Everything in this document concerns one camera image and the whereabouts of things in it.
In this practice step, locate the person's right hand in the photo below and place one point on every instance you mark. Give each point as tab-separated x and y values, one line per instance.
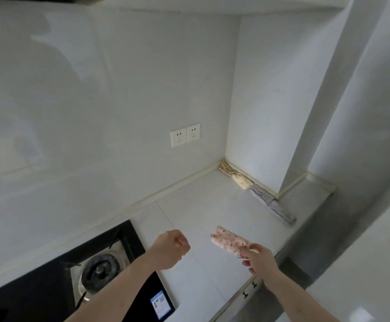
261	259

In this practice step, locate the person's right thumb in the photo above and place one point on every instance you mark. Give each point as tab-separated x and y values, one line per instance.
247	252

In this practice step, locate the grey striped folded cloth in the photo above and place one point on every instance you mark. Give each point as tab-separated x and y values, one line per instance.
262	195

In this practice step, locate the grey patterned folded cloth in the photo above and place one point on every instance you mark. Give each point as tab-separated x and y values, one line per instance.
282	213

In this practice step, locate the pink dotted cloth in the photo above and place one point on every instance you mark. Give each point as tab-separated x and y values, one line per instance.
230	241

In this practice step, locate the cream folded cloth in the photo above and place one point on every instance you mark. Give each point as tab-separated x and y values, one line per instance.
241	180

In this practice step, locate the person's left fingers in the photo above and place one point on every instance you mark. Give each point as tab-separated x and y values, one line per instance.
182	246

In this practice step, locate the round black gas burner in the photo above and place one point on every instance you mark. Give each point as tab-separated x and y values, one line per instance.
100	271

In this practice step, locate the white cabinet drawer front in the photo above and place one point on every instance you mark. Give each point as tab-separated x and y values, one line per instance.
238	298

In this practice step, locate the yellow checkered folded cloth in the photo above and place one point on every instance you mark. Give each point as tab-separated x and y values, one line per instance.
227	167

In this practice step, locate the blue energy label sticker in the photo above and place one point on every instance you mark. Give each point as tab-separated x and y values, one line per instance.
160	305

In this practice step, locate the white double wall socket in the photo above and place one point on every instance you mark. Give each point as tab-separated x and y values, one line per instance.
178	138
193	132

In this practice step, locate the person's right forearm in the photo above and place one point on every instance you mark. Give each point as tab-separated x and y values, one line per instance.
297	300

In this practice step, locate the white upper wall cabinet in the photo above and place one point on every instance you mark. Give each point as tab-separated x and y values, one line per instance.
228	3

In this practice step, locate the person's left hand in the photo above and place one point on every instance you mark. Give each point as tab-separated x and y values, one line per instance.
165	250

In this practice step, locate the black glass gas stove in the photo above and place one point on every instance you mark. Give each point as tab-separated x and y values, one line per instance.
64	274

